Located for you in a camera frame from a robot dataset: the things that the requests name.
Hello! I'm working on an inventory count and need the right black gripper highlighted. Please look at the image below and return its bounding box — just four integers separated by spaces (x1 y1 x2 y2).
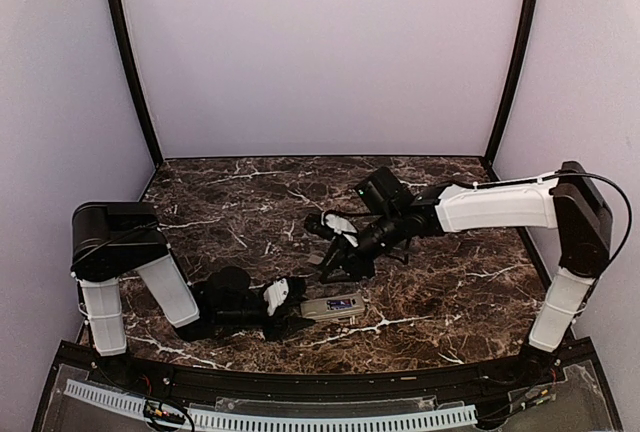
319 209 405 283

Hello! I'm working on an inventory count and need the blue battery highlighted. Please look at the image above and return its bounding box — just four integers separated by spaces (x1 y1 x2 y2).
326 298 354 311

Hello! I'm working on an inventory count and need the grey remote control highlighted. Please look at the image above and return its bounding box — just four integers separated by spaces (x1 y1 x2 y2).
300 293 366 322

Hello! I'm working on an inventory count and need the grey battery cover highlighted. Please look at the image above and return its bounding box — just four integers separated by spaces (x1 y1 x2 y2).
307 254 323 268

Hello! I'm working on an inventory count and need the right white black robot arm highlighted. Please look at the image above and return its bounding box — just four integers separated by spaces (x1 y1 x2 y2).
304 161 619 386

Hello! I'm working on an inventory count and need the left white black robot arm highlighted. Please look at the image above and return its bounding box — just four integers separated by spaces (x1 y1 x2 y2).
70 202 315 388

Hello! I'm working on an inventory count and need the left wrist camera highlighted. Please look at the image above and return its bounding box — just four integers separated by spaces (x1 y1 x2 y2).
260 277 306 317

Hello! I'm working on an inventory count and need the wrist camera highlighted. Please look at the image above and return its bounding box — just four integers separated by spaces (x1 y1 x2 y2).
304 212 359 248
260 277 306 317

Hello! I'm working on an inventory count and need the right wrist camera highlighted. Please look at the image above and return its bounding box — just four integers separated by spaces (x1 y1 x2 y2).
304 212 359 248

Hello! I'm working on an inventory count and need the white slotted cable duct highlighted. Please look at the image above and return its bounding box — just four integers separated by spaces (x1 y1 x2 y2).
63 379 478 431

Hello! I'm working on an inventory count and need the black front rail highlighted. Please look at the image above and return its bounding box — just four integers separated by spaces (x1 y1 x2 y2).
70 344 556 403

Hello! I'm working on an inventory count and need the right black frame post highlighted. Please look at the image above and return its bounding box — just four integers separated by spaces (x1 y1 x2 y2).
484 0 537 168

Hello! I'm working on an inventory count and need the black frame post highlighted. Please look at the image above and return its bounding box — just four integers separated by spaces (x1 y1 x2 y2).
484 0 537 168
107 0 164 169

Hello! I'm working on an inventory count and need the left black frame post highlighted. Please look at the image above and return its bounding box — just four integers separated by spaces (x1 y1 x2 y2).
107 0 164 169

